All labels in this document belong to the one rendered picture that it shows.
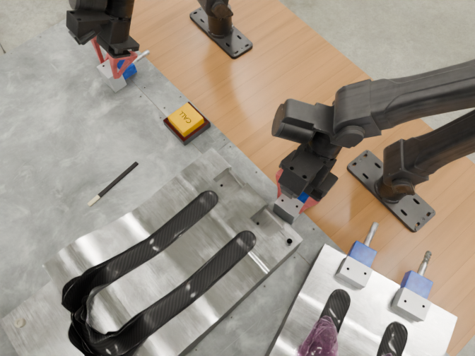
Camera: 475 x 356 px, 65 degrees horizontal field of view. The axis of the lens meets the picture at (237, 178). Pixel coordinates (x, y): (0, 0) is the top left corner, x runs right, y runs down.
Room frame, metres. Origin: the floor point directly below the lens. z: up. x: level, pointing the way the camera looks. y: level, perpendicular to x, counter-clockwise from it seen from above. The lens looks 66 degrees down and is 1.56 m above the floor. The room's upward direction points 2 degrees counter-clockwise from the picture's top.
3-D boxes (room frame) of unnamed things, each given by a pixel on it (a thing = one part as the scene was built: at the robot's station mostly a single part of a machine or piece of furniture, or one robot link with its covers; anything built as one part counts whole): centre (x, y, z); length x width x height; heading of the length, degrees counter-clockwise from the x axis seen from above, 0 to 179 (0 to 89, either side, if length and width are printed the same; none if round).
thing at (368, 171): (0.30, -0.33, 0.84); 0.20 x 0.07 x 0.08; 38
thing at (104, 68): (0.64, 0.27, 0.83); 0.13 x 0.05 x 0.05; 131
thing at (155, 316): (0.11, 0.14, 0.92); 0.35 x 0.16 x 0.09; 130
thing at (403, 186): (0.29, -0.32, 0.90); 0.09 x 0.06 x 0.06; 170
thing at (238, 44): (0.77, 0.03, 0.84); 0.20 x 0.07 x 0.08; 38
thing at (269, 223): (0.21, -0.06, 0.87); 0.05 x 0.05 x 0.04; 40
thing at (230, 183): (0.29, 0.01, 0.87); 0.05 x 0.05 x 0.04; 40
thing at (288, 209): (0.29, -0.13, 0.83); 0.13 x 0.05 x 0.05; 140
